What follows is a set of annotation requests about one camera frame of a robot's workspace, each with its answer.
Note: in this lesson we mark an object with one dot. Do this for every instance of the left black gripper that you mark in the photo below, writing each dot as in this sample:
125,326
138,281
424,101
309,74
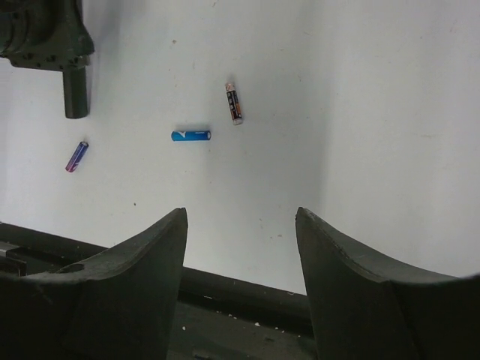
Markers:
45,35

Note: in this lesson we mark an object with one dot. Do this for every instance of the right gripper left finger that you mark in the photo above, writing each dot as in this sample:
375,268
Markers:
117,304

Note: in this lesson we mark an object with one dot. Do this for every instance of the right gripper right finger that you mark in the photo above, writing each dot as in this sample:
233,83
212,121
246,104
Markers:
366,305

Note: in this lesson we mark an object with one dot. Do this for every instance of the black remote control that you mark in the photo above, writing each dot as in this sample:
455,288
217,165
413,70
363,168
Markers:
76,103

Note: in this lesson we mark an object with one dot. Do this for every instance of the purple blue battery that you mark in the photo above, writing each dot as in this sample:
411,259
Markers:
77,156

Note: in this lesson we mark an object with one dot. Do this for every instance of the black grey battery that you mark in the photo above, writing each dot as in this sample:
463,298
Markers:
234,104

